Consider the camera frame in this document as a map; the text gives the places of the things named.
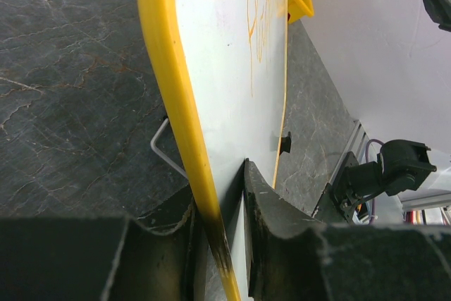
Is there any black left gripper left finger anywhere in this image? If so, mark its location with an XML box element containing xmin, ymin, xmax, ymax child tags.
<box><xmin>1</xmin><ymin>187</ymin><xmax>206</xmax><ymax>300</ymax></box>

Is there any white wire whiteboard stand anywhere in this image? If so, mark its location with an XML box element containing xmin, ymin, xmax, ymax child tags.
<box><xmin>149</xmin><ymin>116</ymin><xmax>187</xmax><ymax>179</ymax></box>

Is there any aluminium frame rail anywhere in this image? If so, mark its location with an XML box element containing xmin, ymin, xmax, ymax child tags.
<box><xmin>328</xmin><ymin>120</ymin><xmax>369</xmax><ymax>184</ymax></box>

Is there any yellow plastic fruit tray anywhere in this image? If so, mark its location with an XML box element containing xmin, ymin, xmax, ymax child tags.
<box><xmin>288</xmin><ymin>0</ymin><xmax>314</xmax><ymax>24</ymax></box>

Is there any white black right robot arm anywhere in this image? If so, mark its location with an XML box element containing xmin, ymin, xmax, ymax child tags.
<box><xmin>328</xmin><ymin>0</ymin><xmax>450</xmax><ymax>223</ymax></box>

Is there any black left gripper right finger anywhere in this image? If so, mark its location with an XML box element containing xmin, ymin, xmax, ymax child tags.
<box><xmin>244</xmin><ymin>160</ymin><xmax>450</xmax><ymax>300</ymax></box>

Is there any yellow framed whiteboard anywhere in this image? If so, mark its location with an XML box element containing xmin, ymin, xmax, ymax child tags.
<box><xmin>137</xmin><ymin>0</ymin><xmax>288</xmax><ymax>300</ymax></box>

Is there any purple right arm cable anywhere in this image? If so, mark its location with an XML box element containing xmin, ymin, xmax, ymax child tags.
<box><xmin>359</xmin><ymin>137</ymin><xmax>385</xmax><ymax>226</ymax></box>

